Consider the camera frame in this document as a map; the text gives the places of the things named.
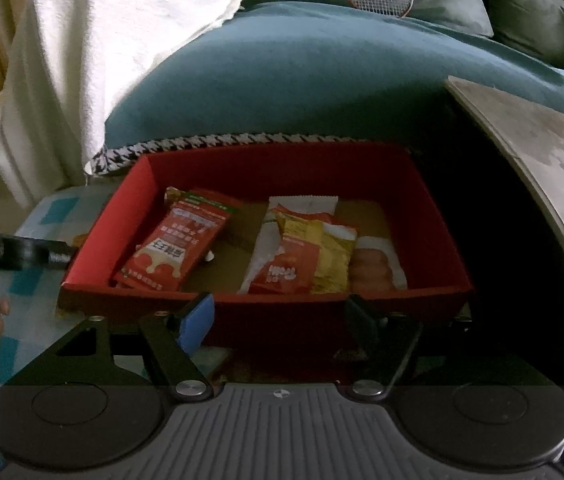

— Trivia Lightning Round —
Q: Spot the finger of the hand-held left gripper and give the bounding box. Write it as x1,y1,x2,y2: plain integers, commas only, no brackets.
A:
0,235,71,267

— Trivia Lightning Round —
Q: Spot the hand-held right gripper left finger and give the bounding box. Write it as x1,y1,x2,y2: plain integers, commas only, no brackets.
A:
12,292,215,403

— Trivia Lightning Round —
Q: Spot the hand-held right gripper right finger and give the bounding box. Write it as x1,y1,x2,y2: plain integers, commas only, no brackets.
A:
344,294,469,403

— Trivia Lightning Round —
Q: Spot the red snack packet green edge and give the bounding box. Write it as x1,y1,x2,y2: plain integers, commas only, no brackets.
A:
112,187,243,292

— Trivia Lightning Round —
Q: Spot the red yellow snack packet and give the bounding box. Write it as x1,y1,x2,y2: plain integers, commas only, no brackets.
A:
262,212,359,296

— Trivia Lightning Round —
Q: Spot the white snack packet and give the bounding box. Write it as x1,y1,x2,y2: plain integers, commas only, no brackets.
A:
238,195,337,295

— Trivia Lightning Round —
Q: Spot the red cardboard box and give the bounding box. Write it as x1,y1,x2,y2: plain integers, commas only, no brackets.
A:
59,142,474,352

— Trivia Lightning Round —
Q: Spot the light blue checked mat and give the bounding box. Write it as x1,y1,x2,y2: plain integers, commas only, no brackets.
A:
0,185,130,411

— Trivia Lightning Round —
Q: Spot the houndstooth patterned cloth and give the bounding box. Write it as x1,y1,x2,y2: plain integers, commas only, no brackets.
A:
84,132,377,176

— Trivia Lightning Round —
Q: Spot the white blanket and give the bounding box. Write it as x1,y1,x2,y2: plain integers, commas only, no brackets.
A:
0,0,251,211

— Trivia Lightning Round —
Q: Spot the dark coffee table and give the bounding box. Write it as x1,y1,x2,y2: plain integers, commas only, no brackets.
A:
446,75,564,361

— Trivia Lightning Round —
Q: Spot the blue blanket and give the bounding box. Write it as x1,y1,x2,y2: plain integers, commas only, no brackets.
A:
104,1,564,162

